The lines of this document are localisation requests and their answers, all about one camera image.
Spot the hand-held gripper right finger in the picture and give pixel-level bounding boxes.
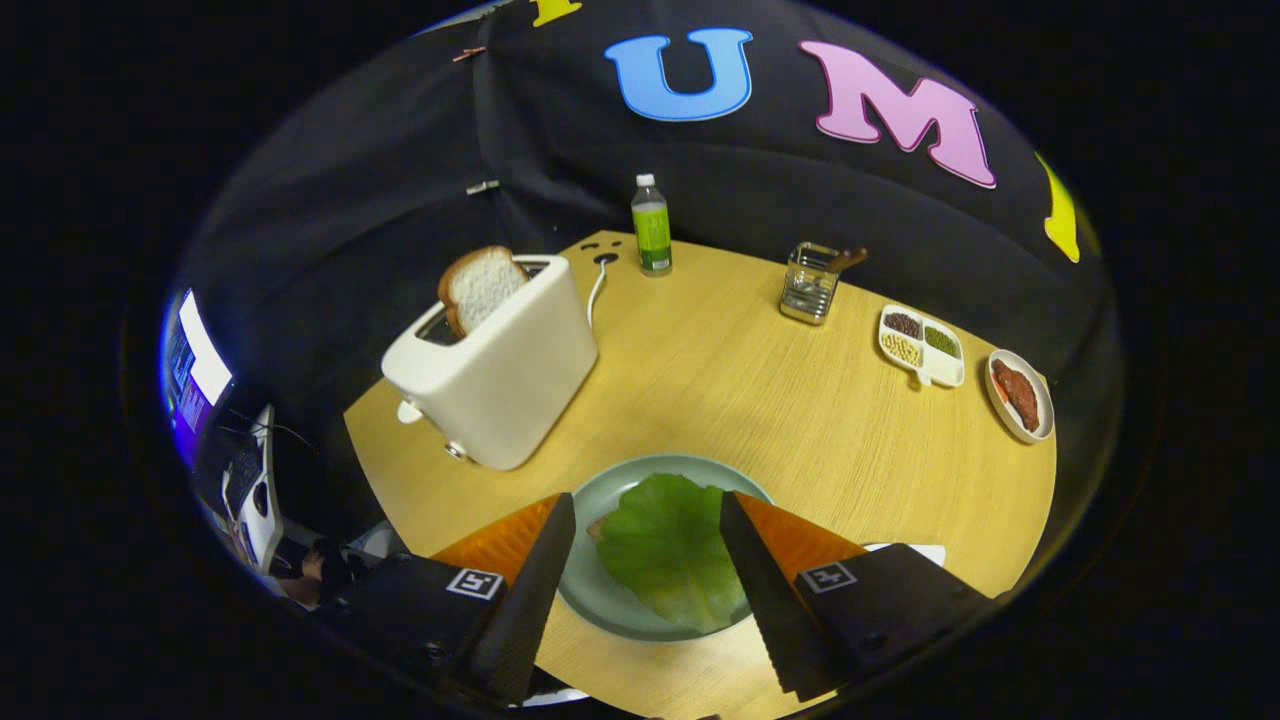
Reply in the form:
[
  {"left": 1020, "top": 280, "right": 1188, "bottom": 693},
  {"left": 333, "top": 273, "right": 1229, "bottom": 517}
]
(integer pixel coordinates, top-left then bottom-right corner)
[{"left": 718, "top": 490, "right": 1001, "bottom": 701}]

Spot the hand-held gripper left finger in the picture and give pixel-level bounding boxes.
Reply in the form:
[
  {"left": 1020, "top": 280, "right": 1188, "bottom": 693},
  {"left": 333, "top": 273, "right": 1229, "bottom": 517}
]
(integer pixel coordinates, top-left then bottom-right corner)
[{"left": 315, "top": 492, "right": 578, "bottom": 706}]

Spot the green lettuce leaf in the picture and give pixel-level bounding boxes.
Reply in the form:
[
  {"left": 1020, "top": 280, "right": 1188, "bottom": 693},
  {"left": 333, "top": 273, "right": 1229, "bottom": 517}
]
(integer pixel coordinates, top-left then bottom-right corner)
[{"left": 596, "top": 474, "right": 749, "bottom": 633}]

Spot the white bread slice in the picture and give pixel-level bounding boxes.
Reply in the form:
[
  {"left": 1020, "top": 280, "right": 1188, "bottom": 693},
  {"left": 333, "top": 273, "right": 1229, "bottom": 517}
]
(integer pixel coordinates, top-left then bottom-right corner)
[{"left": 437, "top": 245, "right": 532, "bottom": 339}]

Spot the grey-green plate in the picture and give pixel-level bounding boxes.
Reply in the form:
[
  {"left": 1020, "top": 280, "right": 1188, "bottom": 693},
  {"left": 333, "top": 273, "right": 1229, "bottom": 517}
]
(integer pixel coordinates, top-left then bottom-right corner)
[{"left": 557, "top": 454, "right": 776, "bottom": 642}]

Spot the white plate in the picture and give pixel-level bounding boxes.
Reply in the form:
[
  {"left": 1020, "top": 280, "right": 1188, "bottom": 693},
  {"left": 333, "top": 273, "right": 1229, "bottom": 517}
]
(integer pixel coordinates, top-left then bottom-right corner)
[{"left": 862, "top": 542, "right": 947, "bottom": 568}]

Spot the white toaster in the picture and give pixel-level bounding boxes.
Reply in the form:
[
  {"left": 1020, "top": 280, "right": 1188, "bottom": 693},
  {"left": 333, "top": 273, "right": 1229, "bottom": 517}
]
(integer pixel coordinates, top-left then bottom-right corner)
[{"left": 381, "top": 254, "right": 599, "bottom": 472}]

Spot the white device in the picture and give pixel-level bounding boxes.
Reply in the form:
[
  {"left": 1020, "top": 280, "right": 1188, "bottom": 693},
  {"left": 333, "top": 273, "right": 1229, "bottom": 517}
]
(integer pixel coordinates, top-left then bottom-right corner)
[{"left": 222, "top": 403, "right": 285, "bottom": 573}]

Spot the white divided dish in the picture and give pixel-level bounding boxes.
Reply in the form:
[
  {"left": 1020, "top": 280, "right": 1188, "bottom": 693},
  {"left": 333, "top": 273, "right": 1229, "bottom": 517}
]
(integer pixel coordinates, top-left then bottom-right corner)
[{"left": 878, "top": 304, "right": 967, "bottom": 389}]

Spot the metal utensil holder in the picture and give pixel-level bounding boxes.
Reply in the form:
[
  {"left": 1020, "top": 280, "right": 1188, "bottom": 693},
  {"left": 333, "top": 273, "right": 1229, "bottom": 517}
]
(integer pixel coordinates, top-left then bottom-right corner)
[{"left": 779, "top": 241, "right": 851, "bottom": 326}]

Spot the brown meat slice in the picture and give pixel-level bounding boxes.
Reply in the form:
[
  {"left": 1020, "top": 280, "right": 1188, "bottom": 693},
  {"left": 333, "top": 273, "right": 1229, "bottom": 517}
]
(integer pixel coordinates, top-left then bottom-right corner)
[{"left": 992, "top": 360, "right": 1042, "bottom": 433}]

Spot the round plate with meat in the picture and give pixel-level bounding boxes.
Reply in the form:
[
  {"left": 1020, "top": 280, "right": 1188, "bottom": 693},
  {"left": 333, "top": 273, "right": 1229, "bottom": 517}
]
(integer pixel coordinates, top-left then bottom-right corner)
[{"left": 985, "top": 349, "right": 1056, "bottom": 445}]

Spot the green label water bottle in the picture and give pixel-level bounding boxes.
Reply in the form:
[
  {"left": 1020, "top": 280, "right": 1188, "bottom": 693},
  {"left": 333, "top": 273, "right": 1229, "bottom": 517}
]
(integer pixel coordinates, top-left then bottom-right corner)
[{"left": 631, "top": 174, "right": 674, "bottom": 277}]

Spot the computer monitor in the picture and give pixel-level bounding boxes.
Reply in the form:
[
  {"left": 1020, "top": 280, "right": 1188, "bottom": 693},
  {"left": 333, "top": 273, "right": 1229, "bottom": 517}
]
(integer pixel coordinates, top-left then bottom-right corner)
[{"left": 160, "top": 288, "right": 234, "bottom": 469}]

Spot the white toaster cable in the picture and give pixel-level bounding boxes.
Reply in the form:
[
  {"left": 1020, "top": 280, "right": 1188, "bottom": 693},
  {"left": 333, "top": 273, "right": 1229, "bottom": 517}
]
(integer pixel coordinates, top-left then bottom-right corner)
[{"left": 586, "top": 257, "right": 613, "bottom": 329}]

